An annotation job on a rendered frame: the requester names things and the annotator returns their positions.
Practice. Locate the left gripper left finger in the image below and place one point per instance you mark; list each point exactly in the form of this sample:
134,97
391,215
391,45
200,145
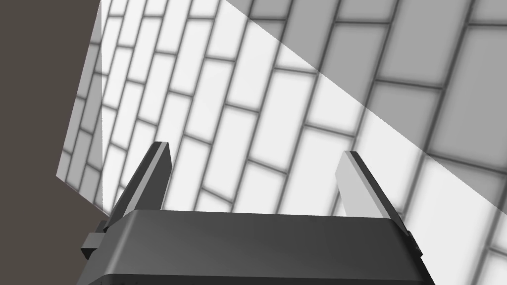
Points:
145,183

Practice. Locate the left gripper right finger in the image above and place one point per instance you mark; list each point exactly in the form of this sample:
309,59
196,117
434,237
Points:
362,190

